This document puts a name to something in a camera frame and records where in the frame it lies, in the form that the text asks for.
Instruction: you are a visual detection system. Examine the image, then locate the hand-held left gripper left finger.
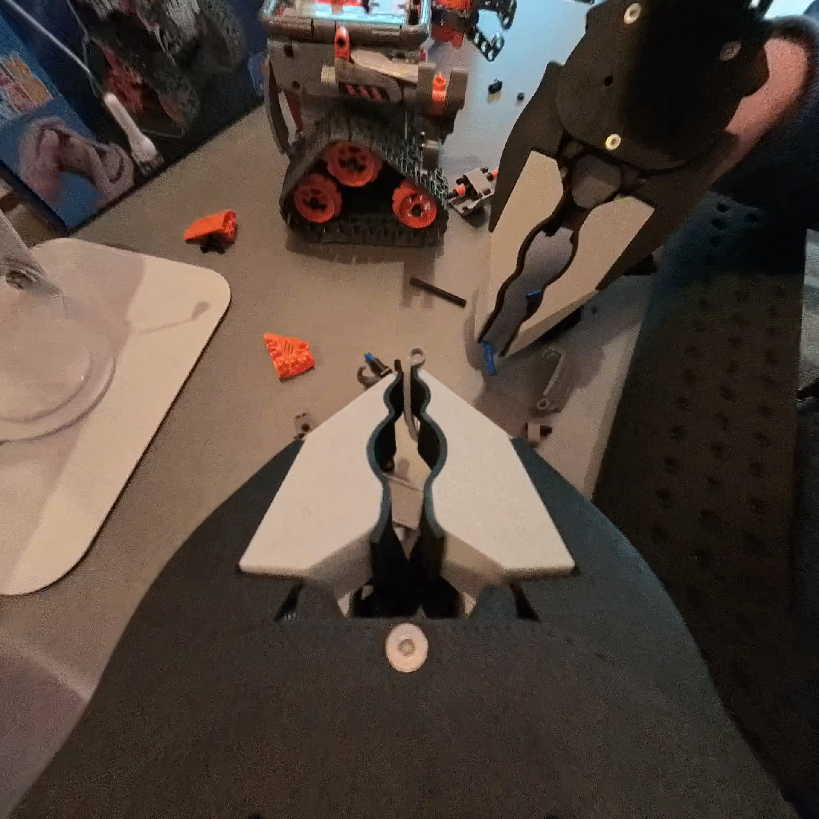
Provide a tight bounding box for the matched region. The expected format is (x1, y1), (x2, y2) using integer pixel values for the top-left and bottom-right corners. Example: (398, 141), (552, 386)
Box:
(238, 373), (401, 618)

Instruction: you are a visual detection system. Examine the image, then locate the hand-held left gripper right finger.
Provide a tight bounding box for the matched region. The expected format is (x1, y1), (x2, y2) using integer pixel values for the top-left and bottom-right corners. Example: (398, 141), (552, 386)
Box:
(416, 370), (576, 615)

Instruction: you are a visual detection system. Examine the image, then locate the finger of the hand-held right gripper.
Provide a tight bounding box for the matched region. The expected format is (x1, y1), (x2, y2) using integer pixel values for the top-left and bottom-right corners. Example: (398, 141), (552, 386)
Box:
(498, 194), (656, 357)
(475, 151), (569, 343)

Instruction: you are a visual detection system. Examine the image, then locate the grey grooved curved panel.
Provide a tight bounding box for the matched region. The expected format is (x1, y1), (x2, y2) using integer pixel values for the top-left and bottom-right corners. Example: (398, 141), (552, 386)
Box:
(536, 349), (577, 413)

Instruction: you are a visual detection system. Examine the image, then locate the person's right forearm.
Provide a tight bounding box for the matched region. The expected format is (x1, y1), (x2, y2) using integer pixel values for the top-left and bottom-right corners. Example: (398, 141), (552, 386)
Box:
(717, 16), (819, 199)

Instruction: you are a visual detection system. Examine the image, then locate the person's right hand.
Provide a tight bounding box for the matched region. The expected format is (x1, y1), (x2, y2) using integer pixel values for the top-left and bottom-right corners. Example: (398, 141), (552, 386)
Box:
(726, 38), (813, 139)

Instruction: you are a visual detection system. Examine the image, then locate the long black axle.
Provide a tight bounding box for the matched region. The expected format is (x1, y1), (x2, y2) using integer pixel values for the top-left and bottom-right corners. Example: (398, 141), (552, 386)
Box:
(409, 277), (468, 308)

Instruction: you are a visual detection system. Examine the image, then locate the orange wedge brick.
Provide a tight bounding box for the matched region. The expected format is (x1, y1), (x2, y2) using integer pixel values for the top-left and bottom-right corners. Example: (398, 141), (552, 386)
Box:
(264, 333), (316, 381)

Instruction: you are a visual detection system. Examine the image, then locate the grey orange tracked toy robot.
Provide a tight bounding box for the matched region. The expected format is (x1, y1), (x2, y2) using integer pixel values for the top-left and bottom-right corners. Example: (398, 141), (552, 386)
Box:
(259, 0), (519, 247)

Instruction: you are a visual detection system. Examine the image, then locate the white book stand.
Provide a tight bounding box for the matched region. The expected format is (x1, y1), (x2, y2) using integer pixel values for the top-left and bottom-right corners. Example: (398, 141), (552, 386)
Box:
(0, 93), (231, 596)

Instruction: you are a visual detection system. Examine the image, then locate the small orange fin piece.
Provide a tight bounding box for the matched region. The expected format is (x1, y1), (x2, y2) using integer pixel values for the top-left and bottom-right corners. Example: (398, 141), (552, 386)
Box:
(184, 210), (238, 253)

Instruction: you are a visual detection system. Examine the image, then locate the person's clothed body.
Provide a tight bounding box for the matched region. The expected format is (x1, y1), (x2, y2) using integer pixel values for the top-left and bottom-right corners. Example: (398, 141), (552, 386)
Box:
(787, 384), (819, 819)

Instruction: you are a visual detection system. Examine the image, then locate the blue robot kit box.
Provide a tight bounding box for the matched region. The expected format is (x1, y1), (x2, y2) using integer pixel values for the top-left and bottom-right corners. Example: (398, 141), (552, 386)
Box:
(0, 0), (270, 231)

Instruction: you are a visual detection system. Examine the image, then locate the grey bracket with orange bush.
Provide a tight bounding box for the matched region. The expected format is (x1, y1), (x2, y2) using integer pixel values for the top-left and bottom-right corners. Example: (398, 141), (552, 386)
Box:
(448, 168), (500, 218)

